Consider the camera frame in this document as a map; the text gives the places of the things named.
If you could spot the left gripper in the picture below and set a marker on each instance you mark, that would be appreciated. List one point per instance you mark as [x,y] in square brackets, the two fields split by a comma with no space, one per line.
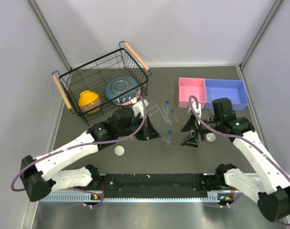
[151,132]

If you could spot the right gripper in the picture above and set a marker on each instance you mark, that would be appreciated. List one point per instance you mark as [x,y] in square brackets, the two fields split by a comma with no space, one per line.
[190,141]

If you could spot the blue capped tube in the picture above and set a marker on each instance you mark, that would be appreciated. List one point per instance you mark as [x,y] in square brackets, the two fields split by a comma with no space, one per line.
[167,138]
[174,115]
[167,107]

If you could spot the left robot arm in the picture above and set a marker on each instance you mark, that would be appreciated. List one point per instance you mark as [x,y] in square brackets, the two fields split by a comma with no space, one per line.
[44,174]

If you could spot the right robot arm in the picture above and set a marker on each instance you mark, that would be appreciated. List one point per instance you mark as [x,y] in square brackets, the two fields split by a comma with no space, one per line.
[271,190]

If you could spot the small white cup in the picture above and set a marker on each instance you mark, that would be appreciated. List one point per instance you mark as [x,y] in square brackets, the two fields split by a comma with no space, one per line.
[210,137]

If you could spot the white round lid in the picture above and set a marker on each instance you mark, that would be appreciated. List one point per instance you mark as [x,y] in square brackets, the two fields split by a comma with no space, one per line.
[119,150]

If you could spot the pink ceramic plate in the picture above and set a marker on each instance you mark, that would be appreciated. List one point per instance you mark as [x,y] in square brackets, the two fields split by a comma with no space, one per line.
[128,98]

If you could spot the pink plastic bin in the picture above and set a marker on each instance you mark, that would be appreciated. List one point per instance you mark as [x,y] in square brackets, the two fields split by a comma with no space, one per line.
[191,86]

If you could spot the blue ceramic plate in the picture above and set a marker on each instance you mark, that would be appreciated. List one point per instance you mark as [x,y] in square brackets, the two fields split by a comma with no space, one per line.
[119,86]

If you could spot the blue plastic bin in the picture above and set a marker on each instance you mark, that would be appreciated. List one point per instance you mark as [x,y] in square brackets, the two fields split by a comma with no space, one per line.
[231,89]

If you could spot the yellow and brown bowl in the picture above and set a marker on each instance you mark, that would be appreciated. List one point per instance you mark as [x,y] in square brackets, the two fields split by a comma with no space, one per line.
[89,102]

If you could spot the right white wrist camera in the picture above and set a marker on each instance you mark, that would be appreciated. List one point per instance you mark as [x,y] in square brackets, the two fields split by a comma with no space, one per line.
[196,107]

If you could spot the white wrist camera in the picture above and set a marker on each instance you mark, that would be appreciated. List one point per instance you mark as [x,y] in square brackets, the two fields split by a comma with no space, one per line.
[138,107]
[196,107]

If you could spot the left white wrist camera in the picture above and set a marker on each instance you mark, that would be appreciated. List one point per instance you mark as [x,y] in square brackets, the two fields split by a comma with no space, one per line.
[138,107]

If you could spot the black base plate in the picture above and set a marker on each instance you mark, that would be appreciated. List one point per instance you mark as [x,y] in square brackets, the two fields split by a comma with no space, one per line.
[156,185]

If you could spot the black wire dish basket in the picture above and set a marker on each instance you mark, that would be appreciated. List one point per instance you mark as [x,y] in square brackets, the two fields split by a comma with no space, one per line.
[96,74]

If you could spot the grey slotted cable duct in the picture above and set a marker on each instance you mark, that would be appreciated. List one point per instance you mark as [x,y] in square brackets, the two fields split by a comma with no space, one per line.
[75,197]

